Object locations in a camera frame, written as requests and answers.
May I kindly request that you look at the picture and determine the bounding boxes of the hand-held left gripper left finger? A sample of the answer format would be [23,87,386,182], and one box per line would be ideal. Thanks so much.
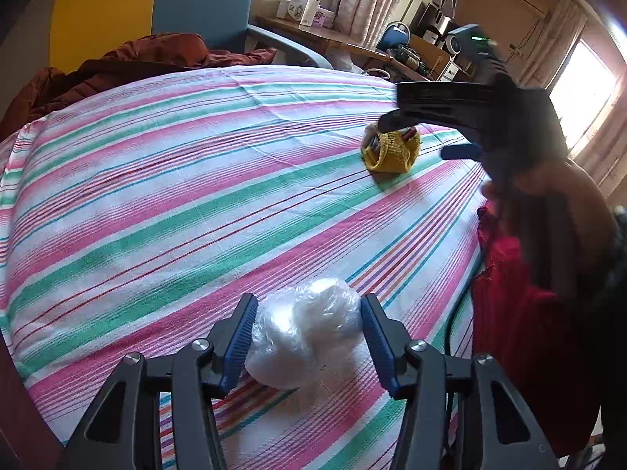
[59,294,259,470]

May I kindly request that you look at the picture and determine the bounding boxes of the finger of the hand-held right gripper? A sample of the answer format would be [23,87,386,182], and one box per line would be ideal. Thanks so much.
[379,82,510,133]
[441,143,485,161]

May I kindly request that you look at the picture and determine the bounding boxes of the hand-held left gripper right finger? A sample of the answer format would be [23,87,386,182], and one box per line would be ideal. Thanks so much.
[360,294,559,470]

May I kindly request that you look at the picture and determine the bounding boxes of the clear plastic bag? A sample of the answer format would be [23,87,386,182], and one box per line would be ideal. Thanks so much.
[245,277,366,392]

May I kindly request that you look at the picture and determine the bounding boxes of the yellow knit pouch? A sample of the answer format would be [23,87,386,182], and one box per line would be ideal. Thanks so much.
[360,122,423,174]

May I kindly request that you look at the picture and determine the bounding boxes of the person's right forearm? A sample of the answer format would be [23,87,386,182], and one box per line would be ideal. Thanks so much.
[482,157,616,304]

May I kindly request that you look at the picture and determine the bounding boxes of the black stereo set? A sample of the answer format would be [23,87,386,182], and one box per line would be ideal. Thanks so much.
[420,0,465,53]

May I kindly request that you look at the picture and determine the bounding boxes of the blue round container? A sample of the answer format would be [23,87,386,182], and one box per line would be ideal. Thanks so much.
[382,22,413,53]

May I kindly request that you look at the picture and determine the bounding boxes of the wooden side desk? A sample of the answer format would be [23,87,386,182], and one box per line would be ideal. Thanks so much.
[255,14,471,83]

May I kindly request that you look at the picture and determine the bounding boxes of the person's red clothing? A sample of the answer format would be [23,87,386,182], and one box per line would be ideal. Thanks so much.
[473,206,604,456]

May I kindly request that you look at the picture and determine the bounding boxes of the white boxes on desk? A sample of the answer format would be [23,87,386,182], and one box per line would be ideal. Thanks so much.
[277,0,325,29]

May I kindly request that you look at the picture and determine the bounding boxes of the striped tablecloth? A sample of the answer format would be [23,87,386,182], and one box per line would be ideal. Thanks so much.
[0,66,491,470]

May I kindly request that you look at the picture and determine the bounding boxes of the grey yellow blue chair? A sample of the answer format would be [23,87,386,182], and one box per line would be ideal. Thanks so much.
[10,0,335,79]

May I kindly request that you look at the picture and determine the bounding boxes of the maroon cloth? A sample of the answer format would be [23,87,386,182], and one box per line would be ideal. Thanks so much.
[0,33,277,143]

